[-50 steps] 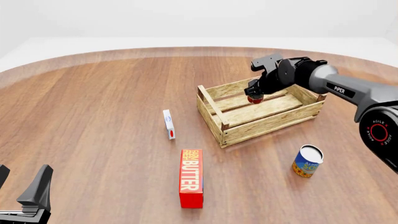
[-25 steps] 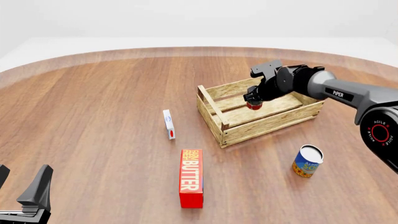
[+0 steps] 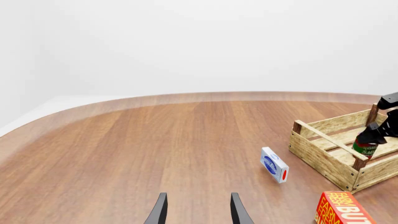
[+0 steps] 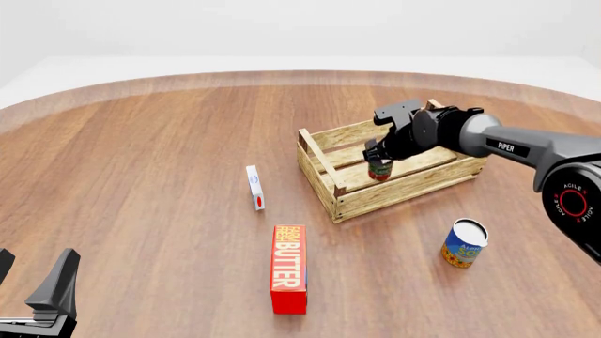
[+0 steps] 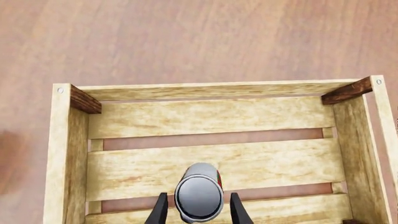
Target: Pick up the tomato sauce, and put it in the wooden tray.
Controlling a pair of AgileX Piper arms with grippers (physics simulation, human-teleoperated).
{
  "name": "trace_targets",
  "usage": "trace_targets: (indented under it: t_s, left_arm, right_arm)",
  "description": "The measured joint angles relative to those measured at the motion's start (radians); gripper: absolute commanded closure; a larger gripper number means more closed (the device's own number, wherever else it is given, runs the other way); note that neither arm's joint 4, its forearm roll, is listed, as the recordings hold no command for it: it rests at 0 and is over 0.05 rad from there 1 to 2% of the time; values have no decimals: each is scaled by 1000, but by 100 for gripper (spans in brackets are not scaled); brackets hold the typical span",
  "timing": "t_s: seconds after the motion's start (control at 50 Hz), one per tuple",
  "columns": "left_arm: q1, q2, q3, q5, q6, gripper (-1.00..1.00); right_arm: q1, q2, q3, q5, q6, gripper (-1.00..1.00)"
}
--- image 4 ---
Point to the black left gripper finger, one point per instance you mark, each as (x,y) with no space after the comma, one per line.
(56,285)
(4,264)

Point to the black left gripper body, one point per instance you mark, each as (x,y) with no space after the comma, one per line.
(37,325)

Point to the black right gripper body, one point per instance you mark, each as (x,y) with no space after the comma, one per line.
(378,151)

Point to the tomato sauce can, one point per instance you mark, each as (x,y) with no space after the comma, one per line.
(380,172)

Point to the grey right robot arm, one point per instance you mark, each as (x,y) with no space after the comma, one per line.
(540,151)

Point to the wooden slat tray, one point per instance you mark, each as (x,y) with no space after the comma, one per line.
(357,190)

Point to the blue soup can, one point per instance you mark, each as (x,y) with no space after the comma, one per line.
(462,246)

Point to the small white printed box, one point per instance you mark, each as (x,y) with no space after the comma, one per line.
(256,190)

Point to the red butter box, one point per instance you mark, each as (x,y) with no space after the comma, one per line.
(288,274)

